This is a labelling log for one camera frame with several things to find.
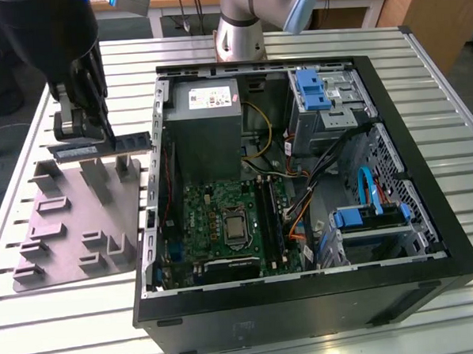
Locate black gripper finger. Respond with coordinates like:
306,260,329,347
92,105,118,154
51,80,105,142

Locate blue RAM stick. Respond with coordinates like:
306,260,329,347
46,131,154,166

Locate black RAM slot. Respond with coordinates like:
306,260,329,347
254,173,279,268

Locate grey parts rack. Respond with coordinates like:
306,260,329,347
4,151,154,295

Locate grey power supply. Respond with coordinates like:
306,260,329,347
162,77,248,184

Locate green motherboard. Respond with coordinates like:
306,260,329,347
157,173,306,289

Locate silver CPU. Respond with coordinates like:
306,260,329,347
224,215,249,242

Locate CPU socket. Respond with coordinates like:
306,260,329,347
218,203,254,253

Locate black graphics card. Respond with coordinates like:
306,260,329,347
203,254,262,285

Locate blue drive latch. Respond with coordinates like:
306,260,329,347
293,67,333,113

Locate grey metal drive cage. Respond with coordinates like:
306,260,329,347
286,64,381,159

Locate hard disk in blue carrier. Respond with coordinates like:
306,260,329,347
332,201,414,232

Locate black PC case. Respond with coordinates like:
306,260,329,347
118,48,473,354

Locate grey metal disk bay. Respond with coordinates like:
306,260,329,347
315,201,451,271

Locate wooden cabinet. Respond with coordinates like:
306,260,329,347
401,0,473,78

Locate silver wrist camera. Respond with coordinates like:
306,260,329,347
111,0,153,17

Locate yellow wire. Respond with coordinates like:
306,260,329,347
240,98,275,160

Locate orange wire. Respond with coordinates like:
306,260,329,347
286,188,319,242

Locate black cable bundle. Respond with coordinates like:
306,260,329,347
300,121,380,190

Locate blue SATA cable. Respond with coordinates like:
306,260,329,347
354,164,386,218

